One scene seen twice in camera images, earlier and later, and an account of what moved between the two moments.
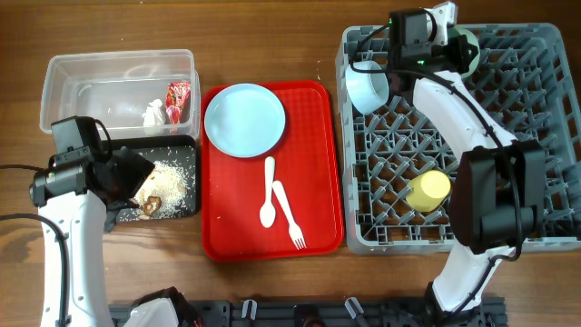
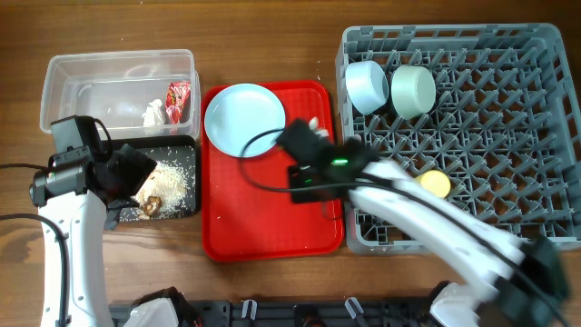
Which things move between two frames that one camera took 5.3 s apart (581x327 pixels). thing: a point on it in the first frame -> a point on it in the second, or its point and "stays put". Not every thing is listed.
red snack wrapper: (176, 99) stays put
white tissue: (153, 114) stays put
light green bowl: (457, 32) -> (413, 90)
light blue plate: (244, 120) stays put
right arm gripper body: (453, 52) -> (297, 181)
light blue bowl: (369, 91) stays put
